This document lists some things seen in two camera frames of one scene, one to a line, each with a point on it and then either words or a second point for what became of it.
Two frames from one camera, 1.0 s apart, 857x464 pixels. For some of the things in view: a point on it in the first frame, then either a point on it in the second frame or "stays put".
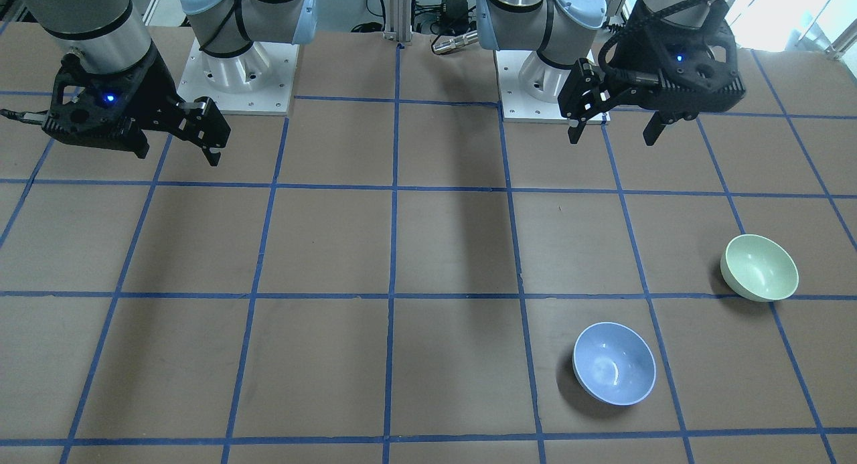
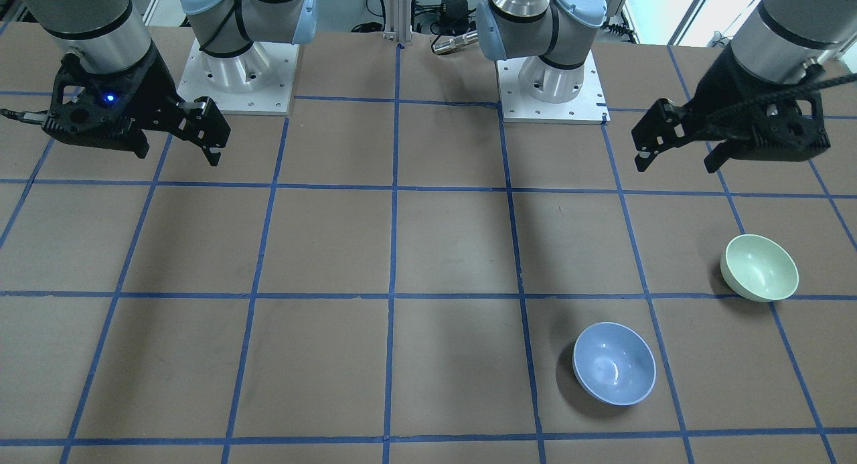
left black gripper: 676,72 to 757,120
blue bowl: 614,363 stays put
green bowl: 759,268 stays put
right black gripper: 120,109 stays put
